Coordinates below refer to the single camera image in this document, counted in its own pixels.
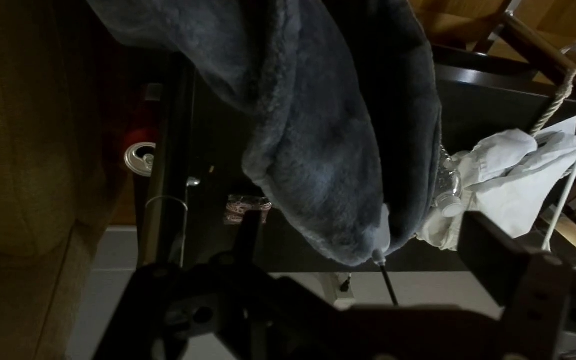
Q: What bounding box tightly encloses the white paper bag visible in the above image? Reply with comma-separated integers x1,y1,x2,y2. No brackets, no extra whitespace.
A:
417,69,576,252

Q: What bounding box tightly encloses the red can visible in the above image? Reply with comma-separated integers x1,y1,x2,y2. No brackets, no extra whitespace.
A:
113,92,164,178

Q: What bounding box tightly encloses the chrome clothes rack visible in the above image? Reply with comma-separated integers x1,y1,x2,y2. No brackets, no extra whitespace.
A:
137,176,200,267

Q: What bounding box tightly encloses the dark grey fleece robe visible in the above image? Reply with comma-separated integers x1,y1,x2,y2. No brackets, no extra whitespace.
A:
85,0,442,267

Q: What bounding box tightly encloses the black side table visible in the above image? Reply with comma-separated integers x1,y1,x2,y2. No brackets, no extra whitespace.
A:
135,57,556,272

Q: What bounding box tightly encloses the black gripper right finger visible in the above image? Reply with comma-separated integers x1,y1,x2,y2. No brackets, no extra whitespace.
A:
459,215,571,360

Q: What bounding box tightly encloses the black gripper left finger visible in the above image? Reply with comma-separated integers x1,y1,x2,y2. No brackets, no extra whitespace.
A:
94,210,342,360

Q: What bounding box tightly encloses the olive green sofa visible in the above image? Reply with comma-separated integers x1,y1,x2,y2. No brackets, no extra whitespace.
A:
0,0,125,360

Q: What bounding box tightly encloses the black clothes hanger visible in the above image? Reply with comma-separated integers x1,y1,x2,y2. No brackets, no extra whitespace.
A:
373,256,400,306

